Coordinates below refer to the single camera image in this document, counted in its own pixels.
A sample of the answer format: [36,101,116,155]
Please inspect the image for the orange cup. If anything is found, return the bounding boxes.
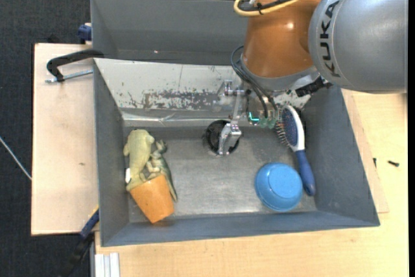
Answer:
[129,174,176,224]

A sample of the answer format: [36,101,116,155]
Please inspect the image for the dark green toy dinosaur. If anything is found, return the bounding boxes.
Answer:
[145,139,179,203]

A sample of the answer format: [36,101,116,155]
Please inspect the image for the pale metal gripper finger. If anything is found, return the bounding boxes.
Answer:
[226,121,243,154]
[217,123,232,156]

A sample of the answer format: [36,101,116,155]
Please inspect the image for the pale green toy lizard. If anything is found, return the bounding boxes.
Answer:
[123,128,156,192]

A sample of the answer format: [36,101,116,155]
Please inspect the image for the black round cup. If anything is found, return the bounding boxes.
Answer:
[203,119,241,157]

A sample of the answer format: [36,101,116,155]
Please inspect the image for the blue bowl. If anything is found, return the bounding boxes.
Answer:
[254,162,304,213]

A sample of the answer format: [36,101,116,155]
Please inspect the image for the blue and white hairbrush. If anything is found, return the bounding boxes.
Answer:
[274,104,316,197]

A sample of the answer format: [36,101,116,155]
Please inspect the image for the grey metal bin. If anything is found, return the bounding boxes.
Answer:
[89,0,381,247]

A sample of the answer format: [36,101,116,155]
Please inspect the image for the black cylinder on white bracket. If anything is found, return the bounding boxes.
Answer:
[287,75,333,98]

